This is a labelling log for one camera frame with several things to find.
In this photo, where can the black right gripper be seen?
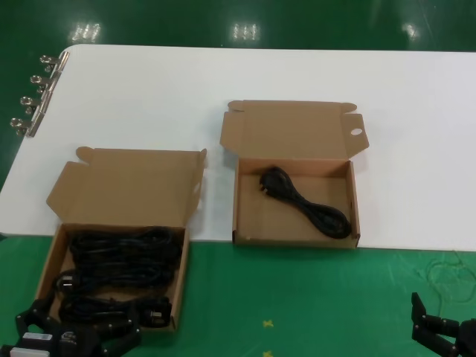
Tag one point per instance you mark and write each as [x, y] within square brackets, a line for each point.
[468, 338]

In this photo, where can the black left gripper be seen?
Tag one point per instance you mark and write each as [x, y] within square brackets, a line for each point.
[78, 344]

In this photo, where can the open brown cardboard box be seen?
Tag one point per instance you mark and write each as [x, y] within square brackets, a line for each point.
[297, 130]
[130, 178]

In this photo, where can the green table cloth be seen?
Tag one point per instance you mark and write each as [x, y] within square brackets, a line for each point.
[316, 297]

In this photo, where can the silver metal binder clip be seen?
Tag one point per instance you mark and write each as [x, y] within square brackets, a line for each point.
[44, 104]
[54, 82]
[35, 126]
[64, 61]

